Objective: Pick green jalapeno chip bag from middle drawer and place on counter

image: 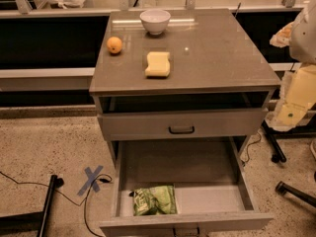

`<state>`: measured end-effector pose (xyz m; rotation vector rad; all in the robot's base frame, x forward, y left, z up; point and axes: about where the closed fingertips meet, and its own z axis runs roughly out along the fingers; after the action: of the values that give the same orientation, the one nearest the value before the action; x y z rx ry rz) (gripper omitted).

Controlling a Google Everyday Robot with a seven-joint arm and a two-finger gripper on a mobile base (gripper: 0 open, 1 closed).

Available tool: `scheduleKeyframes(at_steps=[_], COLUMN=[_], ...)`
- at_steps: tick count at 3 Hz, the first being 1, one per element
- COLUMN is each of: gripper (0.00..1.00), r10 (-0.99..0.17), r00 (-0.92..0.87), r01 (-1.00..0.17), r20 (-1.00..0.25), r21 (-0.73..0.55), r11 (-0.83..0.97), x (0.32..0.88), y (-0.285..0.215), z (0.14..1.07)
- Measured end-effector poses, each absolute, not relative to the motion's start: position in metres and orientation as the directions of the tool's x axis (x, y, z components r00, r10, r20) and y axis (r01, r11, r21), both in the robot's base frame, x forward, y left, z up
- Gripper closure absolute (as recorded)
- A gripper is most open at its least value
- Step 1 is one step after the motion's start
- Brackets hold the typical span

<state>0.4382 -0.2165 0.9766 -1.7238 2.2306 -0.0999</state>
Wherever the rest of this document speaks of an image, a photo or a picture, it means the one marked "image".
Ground black chair base leg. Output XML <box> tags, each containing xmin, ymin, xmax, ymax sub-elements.
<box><xmin>276</xmin><ymin>182</ymin><xmax>316</xmax><ymax>207</ymax></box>

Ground open grey middle drawer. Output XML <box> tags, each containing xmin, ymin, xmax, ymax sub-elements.
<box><xmin>100</xmin><ymin>137</ymin><xmax>273</xmax><ymax>237</ymax></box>

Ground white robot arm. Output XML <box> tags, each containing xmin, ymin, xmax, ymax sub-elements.
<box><xmin>268</xmin><ymin>0</ymin><xmax>316</xmax><ymax>131</ymax></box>

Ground green jalapeno chip bag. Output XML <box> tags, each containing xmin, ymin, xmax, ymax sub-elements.
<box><xmin>132</xmin><ymin>186</ymin><xmax>177</xmax><ymax>216</ymax></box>

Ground closed grey top drawer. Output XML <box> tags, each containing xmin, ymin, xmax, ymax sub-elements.
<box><xmin>97</xmin><ymin>109</ymin><xmax>268</xmax><ymax>141</ymax></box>

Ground yellow sponge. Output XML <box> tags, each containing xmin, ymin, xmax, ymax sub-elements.
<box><xmin>145</xmin><ymin>51</ymin><xmax>171</xmax><ymax>78</ymax></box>

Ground black drawer handle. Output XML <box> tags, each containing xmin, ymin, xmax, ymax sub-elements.
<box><xmin>168</xmin><ymin>126</ymin><xmax>196</xmax><ymax>134</ymax></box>

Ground grey drawer cabinet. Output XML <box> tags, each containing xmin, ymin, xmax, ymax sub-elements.
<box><xmin>90</xmin><ymin>9</ymin><xmax>279</xmax><ymax>163</ymax></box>

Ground white ceramic bowl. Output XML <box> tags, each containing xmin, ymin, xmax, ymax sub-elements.
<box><xmin>139</xmin><ymin>9</ymin><xmax>171</xmax><ymax>35</ymax></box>

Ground black stand leg left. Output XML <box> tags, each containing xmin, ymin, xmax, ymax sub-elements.
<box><xmin>0</xmin><ymin>175</ymin><xmax>64</xmax><ymax>237</ymax></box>

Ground blue tape cross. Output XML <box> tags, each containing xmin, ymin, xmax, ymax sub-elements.
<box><xmin>77</xmin><ymin>165</ymin><xmax>103</xmax><ymax>196</ymax></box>

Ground black floor cable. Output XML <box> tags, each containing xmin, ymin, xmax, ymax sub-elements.
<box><xmin>0</xmin><ymin>171</ymin><xmax>114</xmax><ymax>237</ymax></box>

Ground orange fruit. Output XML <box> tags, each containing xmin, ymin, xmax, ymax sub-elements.
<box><xmin>107</xmin><ymin>37</ymin><xmax>122</xmax><ymax>54</ymax></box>

